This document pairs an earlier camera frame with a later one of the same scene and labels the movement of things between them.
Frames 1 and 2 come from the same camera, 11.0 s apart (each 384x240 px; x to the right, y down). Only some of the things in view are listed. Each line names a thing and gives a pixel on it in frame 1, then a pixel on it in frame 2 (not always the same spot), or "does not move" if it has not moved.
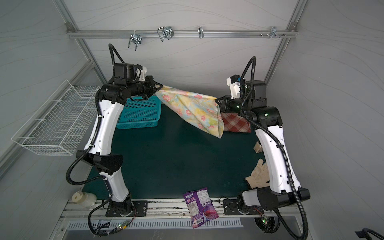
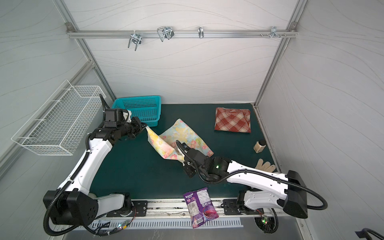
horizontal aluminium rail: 182,33 does not move
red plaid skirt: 233,122 does not move
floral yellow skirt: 202,111 -> 181,133
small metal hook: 200,30 does not move
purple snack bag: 200,206 does not move
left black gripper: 149,83 -> 137,123
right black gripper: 222,102 -> 188,154
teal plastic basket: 138,112 does not move
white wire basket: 60,126 does not move
